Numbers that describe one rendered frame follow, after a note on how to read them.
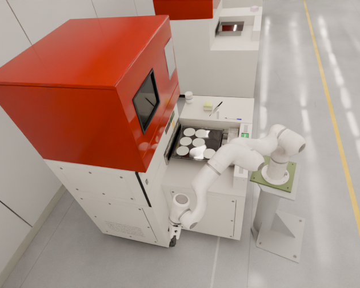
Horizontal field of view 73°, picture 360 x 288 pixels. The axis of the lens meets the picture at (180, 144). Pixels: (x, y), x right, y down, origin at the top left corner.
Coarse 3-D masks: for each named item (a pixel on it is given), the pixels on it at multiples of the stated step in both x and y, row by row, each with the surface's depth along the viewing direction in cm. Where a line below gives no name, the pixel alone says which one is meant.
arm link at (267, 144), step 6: (276, 126) 151; (282, 126) 151; (270, 132) 146; (276, 132) 148; (234, 138) 134; (240, 138) 134; (246, 138) 135; (264, 138) 138; (270, 138) 138; (276, 138) 141; (240, 144) 129; (246, 144) 130; (252, 144) 134; (258, 144) 134; (264, 144) 134; (270, 144) 136; (276, 144) 139; (258, 150) 135; (264, 150) 134; (270, 150) 136
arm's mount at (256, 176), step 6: (264, 156) 191; (294, 162) 183; (288, 168) 180; (294, 168) 180; (252, 174) 179; (258, 174) 178; (252, 180) 175; (258, 180) 175; (264, 180) 174; (288, 180) 172; (270, 186) 171; (276, 186) 170; (282, 186) 169; (288, 186) 169
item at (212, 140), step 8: (184, 128) 214; (192, 128) 213; (200, 128) 211; (184, 136) 207; (192, 136) 206; (208, 136) 203; (216, 136) 202; (192, 144) 199; (208, 144) 197; (216, 144) 196; (176, 152) 195; (192, 152) 193; (200, 152) 192
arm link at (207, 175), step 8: (208, 168) 116; (200, 176) 117; (208, 176) 115; (216, 176) 116; (192, 184) 118; (200, 184) 116; (208, 184) 116; (200, 192) 114; (200, 200) 113; (200, 208) 112; (184, 216) 114; (192, 216) 112; (200, 216) 113; (184, 224) 113; (192, 224) 112
